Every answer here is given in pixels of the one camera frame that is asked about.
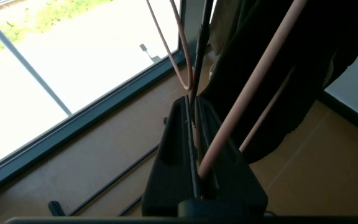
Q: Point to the black garment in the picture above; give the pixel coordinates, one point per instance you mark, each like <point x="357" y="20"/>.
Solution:
<point x="306" y="62"/>

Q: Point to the brown curtain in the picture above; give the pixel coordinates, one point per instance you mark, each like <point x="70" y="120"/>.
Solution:
<point x="225" y="21"/>

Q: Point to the black clothes rack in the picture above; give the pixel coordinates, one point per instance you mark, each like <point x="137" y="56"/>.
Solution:
<point x="201" y="46"/>

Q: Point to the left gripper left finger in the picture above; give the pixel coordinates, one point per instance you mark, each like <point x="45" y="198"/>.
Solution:
<point x="169" y="180"/>

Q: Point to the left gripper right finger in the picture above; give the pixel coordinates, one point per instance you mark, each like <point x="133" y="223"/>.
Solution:
<point x="238" y="186"/>

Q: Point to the window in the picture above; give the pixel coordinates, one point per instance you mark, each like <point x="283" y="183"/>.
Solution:
<point x="73" y="62"/>

